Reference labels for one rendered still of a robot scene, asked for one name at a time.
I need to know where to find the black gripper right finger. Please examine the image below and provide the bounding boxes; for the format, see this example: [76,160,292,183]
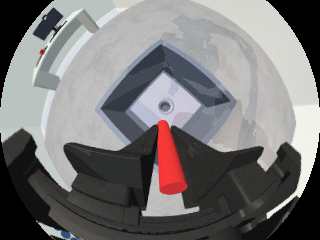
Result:
[171,125,264,209]

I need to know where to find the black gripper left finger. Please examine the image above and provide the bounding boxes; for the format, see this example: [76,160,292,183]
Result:
[63,124,159,211]

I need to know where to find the red peg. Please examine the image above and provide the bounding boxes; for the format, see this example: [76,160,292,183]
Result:
[157,120,188,195]

